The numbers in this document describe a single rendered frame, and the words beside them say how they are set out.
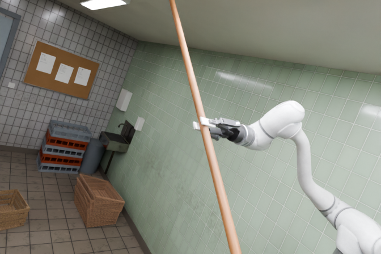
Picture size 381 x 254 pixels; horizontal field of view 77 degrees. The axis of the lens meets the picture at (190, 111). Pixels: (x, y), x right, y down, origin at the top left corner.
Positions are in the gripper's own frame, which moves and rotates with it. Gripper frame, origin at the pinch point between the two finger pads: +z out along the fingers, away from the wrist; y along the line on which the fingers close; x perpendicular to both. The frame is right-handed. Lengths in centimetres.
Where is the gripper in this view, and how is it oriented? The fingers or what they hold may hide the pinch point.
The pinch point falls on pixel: (203, 125)
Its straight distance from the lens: 88.1
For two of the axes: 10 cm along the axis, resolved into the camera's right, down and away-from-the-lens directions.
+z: -7.4, -2.3, -6.3
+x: -2.0, -8.3, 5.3
